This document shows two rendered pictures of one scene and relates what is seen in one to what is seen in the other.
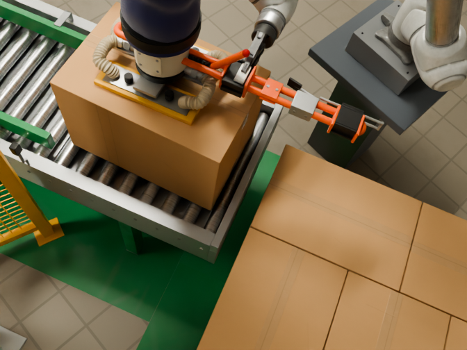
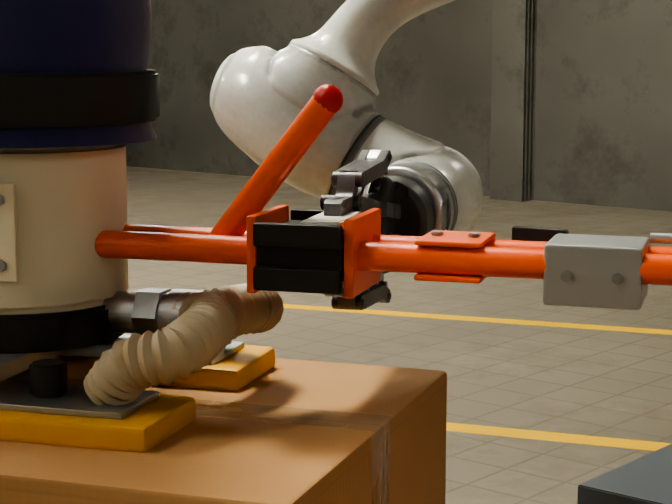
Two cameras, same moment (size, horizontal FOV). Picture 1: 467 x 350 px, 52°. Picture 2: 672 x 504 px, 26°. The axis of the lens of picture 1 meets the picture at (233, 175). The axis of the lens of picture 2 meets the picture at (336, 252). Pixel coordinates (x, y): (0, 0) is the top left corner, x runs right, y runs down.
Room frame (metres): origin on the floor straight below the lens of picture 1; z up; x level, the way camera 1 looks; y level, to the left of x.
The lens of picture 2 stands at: (-0.20, -0.08, 1.24)
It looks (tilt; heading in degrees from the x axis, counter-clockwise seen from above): 8 degrees down; 6
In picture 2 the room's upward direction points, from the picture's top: straight up
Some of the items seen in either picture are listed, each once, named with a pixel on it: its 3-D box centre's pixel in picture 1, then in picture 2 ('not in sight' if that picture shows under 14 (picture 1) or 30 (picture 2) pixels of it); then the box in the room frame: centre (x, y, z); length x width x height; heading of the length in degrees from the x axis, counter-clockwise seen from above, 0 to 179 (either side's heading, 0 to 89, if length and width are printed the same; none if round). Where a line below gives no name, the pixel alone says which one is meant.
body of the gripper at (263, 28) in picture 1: (260, 42); (382, 223); (1.05, 0.02, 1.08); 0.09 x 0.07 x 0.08; 170
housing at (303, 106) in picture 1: (303, 105); (596, 270); (0.86, -0.15, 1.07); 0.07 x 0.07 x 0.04; 80
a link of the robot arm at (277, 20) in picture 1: (269, 26); (402, 212); (1.12, 0.01, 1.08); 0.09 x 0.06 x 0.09; 80
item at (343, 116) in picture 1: (345, 123); not in sight; (0.83, -0.28, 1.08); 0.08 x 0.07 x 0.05; 80
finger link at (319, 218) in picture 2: (242, 73); (331, 221); (0.90, 0.05, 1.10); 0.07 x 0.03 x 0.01; 170
